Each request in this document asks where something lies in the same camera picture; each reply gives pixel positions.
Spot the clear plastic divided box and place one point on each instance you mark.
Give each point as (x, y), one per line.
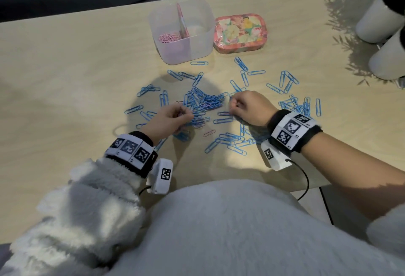
(183, 51)

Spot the person's right forearm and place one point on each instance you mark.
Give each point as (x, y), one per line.
(354, 174)

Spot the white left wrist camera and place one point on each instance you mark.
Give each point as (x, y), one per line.
(161, 176)

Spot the person's left hand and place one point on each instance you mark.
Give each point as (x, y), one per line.
(167, 122)

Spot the floral tin lid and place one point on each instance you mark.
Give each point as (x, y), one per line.
(240, 33)

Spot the right marker wristband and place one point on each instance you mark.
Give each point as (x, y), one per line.
(294, 130)

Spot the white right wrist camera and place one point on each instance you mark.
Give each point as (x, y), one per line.
(275, 157)

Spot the small silver object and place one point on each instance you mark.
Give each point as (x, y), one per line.
(402, 83)

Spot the person's left forearm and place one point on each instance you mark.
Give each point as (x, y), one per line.
(82, 215)

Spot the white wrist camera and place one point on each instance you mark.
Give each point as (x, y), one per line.
(161, 176)
(275, 157)

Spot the single pink paper clip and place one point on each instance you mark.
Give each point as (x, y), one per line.
(209, 133)

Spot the white plant pot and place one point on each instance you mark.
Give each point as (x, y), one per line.
(376, 22)
(387, 60)

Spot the left marker wristband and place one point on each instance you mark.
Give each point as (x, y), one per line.
(131, 151)

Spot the person's right hand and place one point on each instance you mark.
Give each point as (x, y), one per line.
(253, 108)

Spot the group of blue paper clips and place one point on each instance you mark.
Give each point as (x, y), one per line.
(286, 79)

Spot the marker wristband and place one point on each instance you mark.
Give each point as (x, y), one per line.
(294, 130)
(131, 151)

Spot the heap of pink paper clips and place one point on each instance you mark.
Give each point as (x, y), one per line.
(169, 37)

